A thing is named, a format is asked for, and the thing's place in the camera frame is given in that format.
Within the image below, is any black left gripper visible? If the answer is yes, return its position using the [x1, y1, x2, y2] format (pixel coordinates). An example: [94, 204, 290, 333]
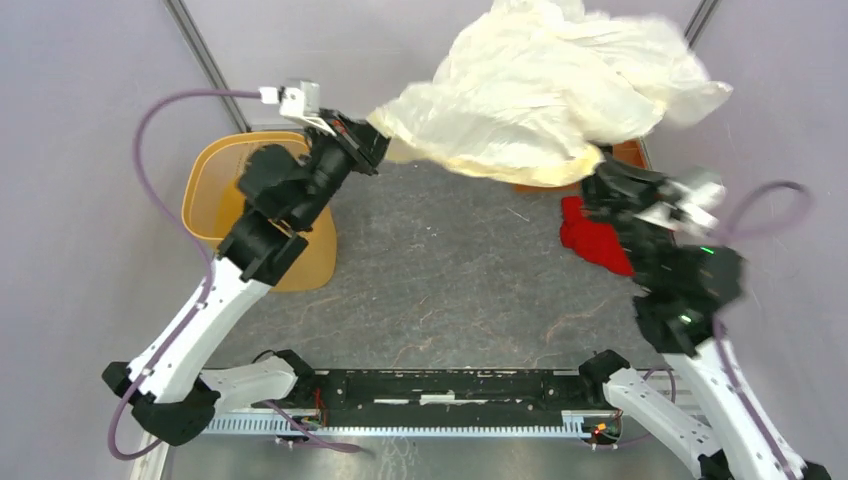
[303, 109, 408, 226]

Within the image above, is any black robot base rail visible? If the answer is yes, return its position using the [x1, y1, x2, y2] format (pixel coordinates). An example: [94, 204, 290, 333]
[275, 350, 630, 428]

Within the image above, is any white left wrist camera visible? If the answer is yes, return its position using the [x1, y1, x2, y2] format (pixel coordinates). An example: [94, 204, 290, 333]
[258, 80, 348, 137]

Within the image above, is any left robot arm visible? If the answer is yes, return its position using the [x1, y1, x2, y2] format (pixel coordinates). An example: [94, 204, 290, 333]
[102, 114, 389, 446]

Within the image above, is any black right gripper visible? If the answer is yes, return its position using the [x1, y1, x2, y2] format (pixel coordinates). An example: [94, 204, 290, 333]
[562, 136, 664, 284]

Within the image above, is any white toothed cable rail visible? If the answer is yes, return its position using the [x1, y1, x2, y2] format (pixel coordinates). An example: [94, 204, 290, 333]
[202, 410, 609, 440]

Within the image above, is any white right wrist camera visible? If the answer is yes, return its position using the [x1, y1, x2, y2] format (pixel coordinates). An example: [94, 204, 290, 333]
[636, 167, 726, 237]

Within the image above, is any red cloth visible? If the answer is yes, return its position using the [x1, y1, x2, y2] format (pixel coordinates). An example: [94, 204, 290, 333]
[559, 196, 634, 277]

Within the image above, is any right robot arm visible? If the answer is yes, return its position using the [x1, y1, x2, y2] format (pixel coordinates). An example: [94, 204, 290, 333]
[577, 156, 828, 479]

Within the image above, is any cream translucent plastic trash bag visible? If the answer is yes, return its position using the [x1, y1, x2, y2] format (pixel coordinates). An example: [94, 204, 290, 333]
[367, 1, 732, 188]

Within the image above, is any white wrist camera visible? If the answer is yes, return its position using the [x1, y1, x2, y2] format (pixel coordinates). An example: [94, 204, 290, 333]
[258, 80, 348, 137]
[636, 167, 726, 237]

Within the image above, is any wooden compartment tray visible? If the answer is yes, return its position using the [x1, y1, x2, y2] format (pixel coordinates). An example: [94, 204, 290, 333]
[512, 140, 647, 194]

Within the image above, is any yellow mesh trash bin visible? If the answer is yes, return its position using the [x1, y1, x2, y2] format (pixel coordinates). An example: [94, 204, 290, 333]
[181, 131, 338, 293]

